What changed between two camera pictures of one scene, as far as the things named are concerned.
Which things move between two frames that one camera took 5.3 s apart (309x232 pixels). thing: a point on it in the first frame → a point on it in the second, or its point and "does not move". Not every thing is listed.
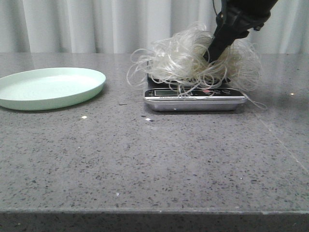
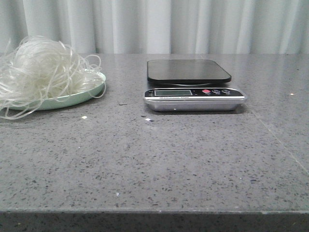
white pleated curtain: x=121 y=26 does not move
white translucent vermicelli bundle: x=177 y=62 → x=35 y=69
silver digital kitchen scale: x=214 y=97 does not move
